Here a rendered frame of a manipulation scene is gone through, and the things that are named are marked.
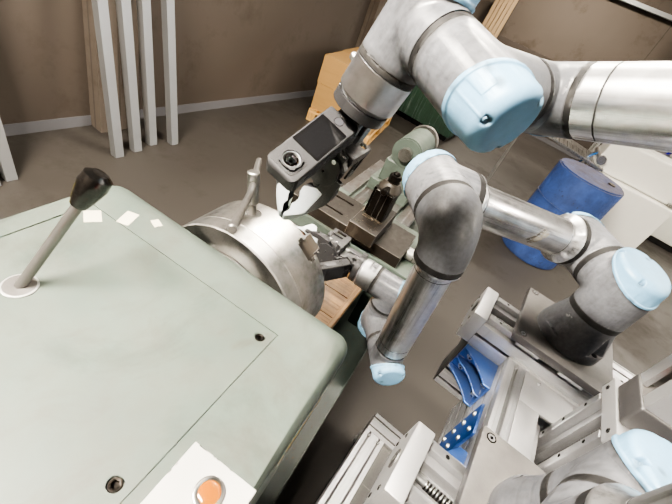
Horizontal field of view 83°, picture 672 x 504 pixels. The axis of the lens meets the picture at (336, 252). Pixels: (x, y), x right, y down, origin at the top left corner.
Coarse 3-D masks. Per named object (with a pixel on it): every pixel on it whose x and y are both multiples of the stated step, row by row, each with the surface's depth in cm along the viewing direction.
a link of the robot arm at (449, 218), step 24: (432, 192) 65; (456, 192) 63; (432, 216) 63; (456, 216) 62; (480, 216) 63; (432, 240) 63; (456, 240) 62; (432, 264) 64; (456, 264) 64; (408, 288) 72; (432, 288) 68; (408, 312) 74; (432, 312) 75; (384, 336) 81; (408, 336) 78; (384, 360) 84; (384, 384) 86
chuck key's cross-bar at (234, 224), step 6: (258, 162) 73; (258, 168) 71; (252, 186) 64; (252, 192) 63; (246, 198) 58; (240, 204) 55; (246, 204) 55; (240, 210) 51; (246, 210) 54; (234, 216) 48; (240, 216) 49; (234, 222) 46; (240, 222) 48; (228, 228) 45; (234, 228) 45
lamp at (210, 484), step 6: (210, 480) 35; (204, 486) 34; (210, 486) 35; (216, 486) 35; (198, 492) 34; (204, 492) 34; (210, 492) 34; (216, 492) 34; (198, 498) 34; (204, 498) 34; (210, 498) 34; (216, 498) 34
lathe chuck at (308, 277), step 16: (224, 208) 73; (256, 208) 72; (240, 224) 67; (256, 224) 68; (272, 224) 70; (288, 224) 72; (272, 240) 67; (288, 240) 69; (288, 256) 68; (304, 256) 71; (304, 272) 70; (320, 272) 74; (304, 288) 69; (320, 288) 75; (304, 304) 70; (320, 304) 78
